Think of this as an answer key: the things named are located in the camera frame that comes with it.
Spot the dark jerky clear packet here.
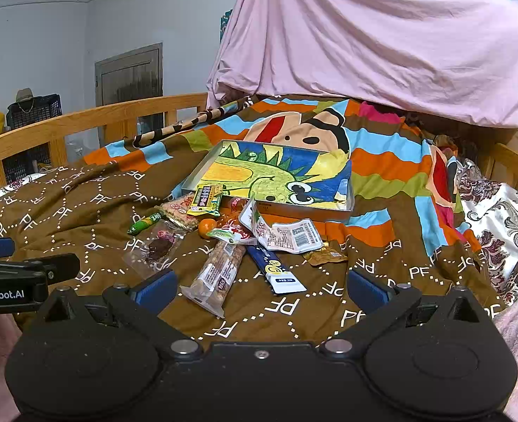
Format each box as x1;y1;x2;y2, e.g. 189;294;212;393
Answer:
123;220;187;279

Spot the peanut bar clear packet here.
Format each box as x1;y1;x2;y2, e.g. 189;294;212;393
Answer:
180;241;246;318

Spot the gold foil snack packet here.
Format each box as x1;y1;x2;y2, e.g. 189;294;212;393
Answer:
303;247;348;267

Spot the rice cracker packet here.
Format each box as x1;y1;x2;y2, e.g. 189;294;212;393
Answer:
158;192;199;231

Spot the orange mandarin fruit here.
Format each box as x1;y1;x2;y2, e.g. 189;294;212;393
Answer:
198;218;217;239

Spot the blue white stick sachet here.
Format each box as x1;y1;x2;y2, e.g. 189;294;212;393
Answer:
247;244;307;295

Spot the white barcode snack pouch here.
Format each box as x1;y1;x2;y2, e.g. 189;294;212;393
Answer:
239;199;323;254

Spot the red orange snack packet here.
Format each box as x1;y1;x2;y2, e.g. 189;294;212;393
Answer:
217;197;248;228

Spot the green sausage stick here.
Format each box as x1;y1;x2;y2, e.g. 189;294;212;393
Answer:
127;211;163;236

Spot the white green snack pouch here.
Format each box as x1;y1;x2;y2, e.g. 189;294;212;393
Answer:
207;223;257;246

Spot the yellow candy bar packet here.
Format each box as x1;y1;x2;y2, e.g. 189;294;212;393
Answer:
187;183;224;217

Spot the colourful dinosaur tray box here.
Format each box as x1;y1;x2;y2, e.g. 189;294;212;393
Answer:
181;140;354;222

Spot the black plastic crate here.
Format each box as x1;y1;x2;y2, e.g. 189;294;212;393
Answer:
3;94;63;183

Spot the straw hat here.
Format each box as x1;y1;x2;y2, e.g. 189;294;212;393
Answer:
15;88;34;103

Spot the wooden headboard right side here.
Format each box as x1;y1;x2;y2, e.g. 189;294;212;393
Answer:
409;113;518;190

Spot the grey wooden door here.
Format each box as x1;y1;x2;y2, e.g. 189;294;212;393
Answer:
94;42;164;135

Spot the pink hanging sheet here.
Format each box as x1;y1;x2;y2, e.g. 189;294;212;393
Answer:
207;0;518;128

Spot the wooden bed rail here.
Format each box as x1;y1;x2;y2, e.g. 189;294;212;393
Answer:
0;92;207;187

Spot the colourful wall poster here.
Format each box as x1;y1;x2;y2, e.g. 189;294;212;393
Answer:
219;9;233;40

